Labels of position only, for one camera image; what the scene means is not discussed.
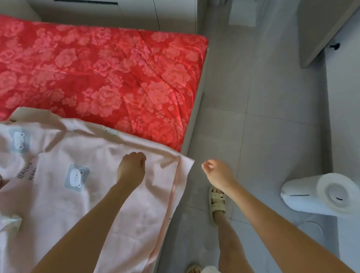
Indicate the black door stopper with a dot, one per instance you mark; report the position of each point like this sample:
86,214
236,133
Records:
335,46

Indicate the person's right leg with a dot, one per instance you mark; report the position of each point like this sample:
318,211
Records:
231,248

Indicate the person's left hand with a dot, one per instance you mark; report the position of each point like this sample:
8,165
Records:
131,171

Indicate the red floral mattress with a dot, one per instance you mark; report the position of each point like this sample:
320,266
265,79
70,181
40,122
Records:
95,73

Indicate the person's right forearm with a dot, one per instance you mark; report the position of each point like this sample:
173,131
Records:
283,237

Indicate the person's left forearm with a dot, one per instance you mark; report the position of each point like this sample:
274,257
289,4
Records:
77,244

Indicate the white cylinder appliance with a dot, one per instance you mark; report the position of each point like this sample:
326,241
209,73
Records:
314,195

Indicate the white wardrobe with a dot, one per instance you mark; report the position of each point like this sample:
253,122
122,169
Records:
134,10

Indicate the person's right hand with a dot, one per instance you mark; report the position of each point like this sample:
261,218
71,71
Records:
219,175

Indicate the pink bear print bedsheet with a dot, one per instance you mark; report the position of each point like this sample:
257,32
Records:
65,215

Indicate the grey door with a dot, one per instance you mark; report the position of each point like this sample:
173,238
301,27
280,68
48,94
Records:
326,18

